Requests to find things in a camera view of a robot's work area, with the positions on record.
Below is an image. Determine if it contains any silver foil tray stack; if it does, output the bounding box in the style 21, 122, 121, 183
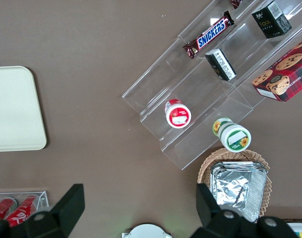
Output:
209, 161, 269, 224

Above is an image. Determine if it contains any cream plastic serving tray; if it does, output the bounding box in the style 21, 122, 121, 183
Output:
0, 65, 48, 152

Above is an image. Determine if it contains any clear acrylic stepped shelf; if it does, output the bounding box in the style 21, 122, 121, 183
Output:
121, 0, 302, 171

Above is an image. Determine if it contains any red plaid cookie box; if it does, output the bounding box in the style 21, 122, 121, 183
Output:
251, 34, 302, 103

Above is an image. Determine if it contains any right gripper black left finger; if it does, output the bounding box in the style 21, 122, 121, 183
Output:
8, 183, 86, 238

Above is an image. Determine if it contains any clear acrylic bottle rack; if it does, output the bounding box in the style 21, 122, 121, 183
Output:
0, 190, 50, 223

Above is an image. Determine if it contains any green lidded yogurt cup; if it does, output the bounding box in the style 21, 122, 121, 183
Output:
212, 117, 252, 153

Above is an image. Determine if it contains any light wicker basket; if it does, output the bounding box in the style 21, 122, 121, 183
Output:
197, 147, 273, 220

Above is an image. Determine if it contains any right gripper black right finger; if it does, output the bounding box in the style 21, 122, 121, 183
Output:
192, 183, 259, 238

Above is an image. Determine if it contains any red cola bottle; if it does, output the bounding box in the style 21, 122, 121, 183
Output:
5, 194, 40, 228
0, 197, 18, 221

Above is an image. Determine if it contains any red lidded yogurt cup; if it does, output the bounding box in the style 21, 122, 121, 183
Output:
164, 98, 192, 129

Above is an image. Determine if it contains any small black carton box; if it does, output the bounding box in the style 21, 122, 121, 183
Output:
251, 0, 293, 40
204, 48, 238, 82

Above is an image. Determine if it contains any white plastic snack bin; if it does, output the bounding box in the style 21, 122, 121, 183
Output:
286, 222, 302, 238

